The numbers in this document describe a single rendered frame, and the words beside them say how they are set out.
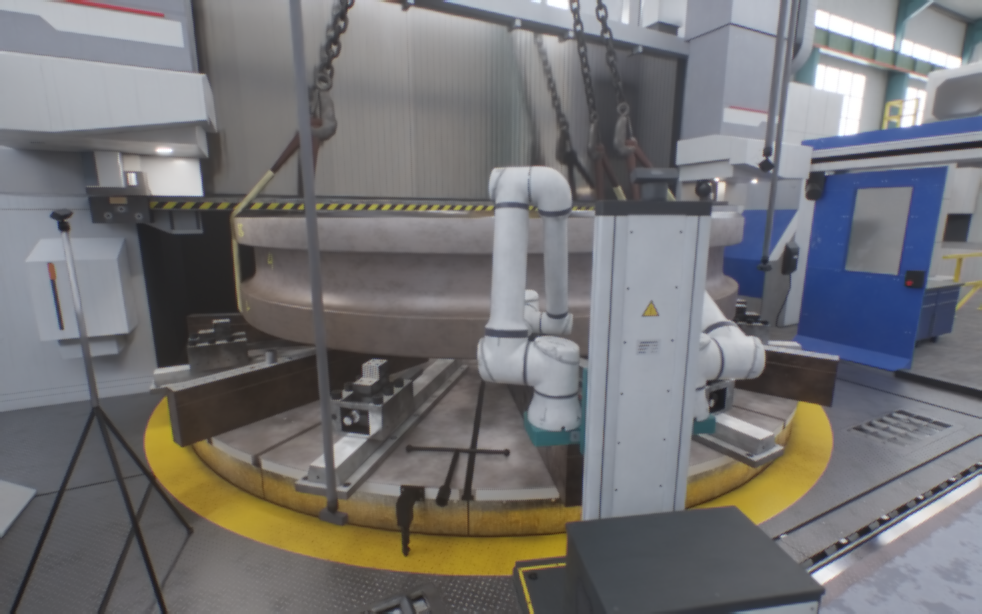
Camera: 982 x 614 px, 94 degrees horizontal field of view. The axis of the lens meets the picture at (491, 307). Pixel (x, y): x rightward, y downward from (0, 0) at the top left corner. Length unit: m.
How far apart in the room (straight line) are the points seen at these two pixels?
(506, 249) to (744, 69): 5.61
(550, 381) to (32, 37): 3.70
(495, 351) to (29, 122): 2.96
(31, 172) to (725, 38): 6.70
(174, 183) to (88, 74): 1.14
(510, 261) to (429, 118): 4.41
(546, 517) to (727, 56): 5.51
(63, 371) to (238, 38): 3.56
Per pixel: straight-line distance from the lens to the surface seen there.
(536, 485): 2.66
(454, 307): 2.94
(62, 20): 4.20
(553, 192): 1.57
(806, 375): 4.34
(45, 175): 4.69
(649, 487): 1.69
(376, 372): 2.93
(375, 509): 2.88
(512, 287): 1.54
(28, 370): 5.96
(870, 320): 7.13
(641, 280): 1.43
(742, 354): 1.80
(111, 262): 5.21
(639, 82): 7.70
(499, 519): 2.77
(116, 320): 5.28
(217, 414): 3.59
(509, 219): 1.56
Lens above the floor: 1.74
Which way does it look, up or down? 11 degrees down
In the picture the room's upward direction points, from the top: straight up
